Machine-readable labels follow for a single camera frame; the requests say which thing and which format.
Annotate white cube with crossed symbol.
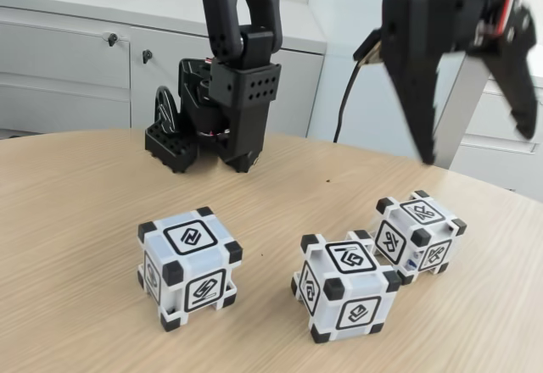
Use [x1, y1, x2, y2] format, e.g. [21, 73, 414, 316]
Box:
[375, 189, 468, 286]

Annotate white cube with layers symbol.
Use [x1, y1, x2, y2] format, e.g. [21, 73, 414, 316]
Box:
[290, 228, 402, 344]

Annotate white drawer cabinet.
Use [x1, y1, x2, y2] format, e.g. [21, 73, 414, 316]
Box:
[451, 37, 543, 204]

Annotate black round clamp knob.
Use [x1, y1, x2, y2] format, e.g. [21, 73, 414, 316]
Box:
[154, 86, 176, 136]

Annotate white cube with lightning symbol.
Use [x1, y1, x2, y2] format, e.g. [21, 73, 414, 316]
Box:
[137, 206, 244, 332]

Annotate white low cabinet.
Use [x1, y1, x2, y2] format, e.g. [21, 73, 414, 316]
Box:
[0, 0, 327, 141]

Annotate grey metal post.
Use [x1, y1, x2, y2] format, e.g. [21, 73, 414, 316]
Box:
[423, 42, 497, 175]

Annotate camera board on black mount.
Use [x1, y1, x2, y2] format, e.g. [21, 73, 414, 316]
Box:
[354, 28, 385, 68]

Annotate white red servo cable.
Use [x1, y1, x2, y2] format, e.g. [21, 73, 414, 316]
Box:
[499, 0, 523, 37]

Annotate black camera cable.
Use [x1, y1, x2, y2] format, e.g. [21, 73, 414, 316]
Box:
[333, 63, 362, 143]

